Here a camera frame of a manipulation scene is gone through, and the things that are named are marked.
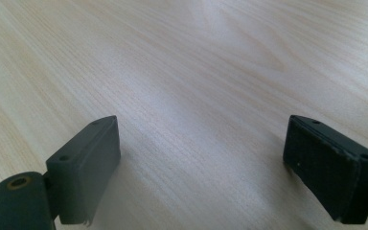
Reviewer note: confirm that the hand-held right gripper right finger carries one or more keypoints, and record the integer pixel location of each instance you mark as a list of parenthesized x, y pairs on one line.
[(326, 166)]

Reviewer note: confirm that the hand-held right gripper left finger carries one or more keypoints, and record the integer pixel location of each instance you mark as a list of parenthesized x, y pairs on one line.
[(83, 172)]

